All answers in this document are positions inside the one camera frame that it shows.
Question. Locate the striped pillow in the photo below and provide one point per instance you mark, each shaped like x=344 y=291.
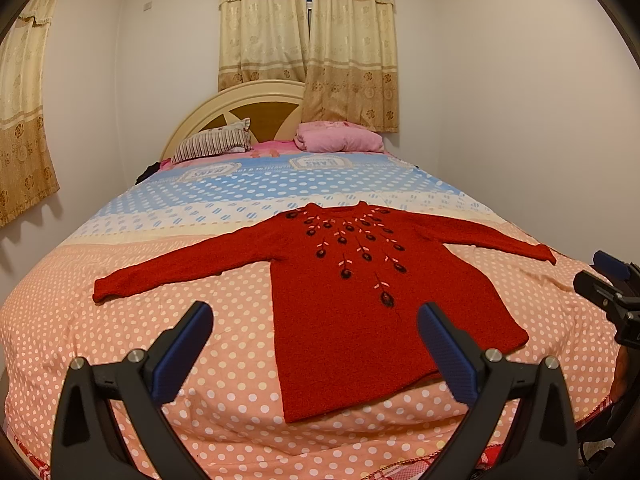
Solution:
x=210 y=142

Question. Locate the red knitted sweater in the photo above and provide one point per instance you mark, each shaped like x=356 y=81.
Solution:
x=340 y=340

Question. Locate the beige floral curtain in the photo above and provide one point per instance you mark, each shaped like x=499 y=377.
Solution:
x=350 y=60
x=22 y=110
x=265 y=35

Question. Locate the cream wooden headboard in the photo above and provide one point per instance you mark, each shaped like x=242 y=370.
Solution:
x=240 y=92

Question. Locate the dark bag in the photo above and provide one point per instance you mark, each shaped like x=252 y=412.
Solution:
x=600 y=435

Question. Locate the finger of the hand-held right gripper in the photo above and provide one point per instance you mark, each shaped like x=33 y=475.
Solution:
x=612 y=262
x=595 y=287

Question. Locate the pink pillow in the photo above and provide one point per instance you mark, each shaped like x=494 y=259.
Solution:
x=340 y=140

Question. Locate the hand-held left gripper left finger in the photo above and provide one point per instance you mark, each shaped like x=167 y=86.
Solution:
x=182 y=345

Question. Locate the polka dot bedspread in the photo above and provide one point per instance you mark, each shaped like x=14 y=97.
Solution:
x=150 y=340

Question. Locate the pink floral sheet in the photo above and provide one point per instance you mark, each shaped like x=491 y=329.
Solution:
x=275 y=147

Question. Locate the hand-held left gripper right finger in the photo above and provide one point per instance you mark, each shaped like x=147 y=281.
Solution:
x=447 y=347

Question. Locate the dark cloth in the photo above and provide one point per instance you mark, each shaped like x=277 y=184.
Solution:
x=150 y=170

